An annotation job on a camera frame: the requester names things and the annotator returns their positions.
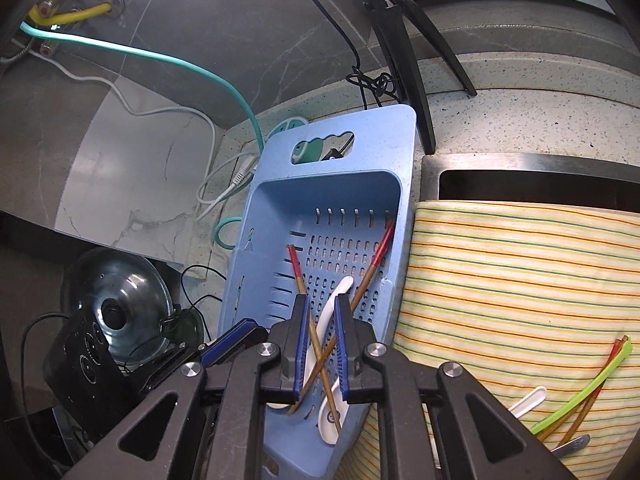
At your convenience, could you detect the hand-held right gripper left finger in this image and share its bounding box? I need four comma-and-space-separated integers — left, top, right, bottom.
60, 294, 313, 480

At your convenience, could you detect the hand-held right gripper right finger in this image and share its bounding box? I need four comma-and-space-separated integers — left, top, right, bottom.
334, 294, 576, 480

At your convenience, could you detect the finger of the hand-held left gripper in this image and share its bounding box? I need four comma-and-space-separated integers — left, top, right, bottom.
122, 317, 269, 398

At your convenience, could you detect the red wooden chopstick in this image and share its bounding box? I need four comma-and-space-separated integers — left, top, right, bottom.
287, 245, 343, 433
561, 385, 603, 450
286, 221, 397, 417
537, 339, 626, 442

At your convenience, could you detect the blue plastic drain basket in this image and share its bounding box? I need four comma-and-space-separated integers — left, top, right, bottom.
217, 104, 417, 480

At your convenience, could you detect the stainless steel spoon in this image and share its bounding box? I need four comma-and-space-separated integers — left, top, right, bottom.
551, 434, 592, 457

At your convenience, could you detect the green chopstick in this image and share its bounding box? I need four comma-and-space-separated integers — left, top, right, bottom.
530, 336, 633, 436

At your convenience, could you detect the glass pot lid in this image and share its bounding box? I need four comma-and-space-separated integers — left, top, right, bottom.
60, 247, 173, 367

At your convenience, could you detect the black induction cooker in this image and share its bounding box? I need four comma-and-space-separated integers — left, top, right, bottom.
42, 310, 132, 422

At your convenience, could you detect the striped yellow cloth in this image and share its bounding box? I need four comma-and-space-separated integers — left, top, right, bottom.
345, 199, 640, 480

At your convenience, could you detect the black tripod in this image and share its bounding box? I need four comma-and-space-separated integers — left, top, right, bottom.
337, 0, 477, 156

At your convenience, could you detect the white cable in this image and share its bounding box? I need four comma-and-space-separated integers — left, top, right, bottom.
0, 42, 261, 221

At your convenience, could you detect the black ring light cable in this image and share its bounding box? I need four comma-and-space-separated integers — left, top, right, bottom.
286, 0, 403, 110

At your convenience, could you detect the teal hose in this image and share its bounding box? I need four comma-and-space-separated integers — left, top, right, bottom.
19, 21, 266, 252

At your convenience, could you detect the yellow hose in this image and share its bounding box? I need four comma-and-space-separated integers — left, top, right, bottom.
27, 2, 123, 29

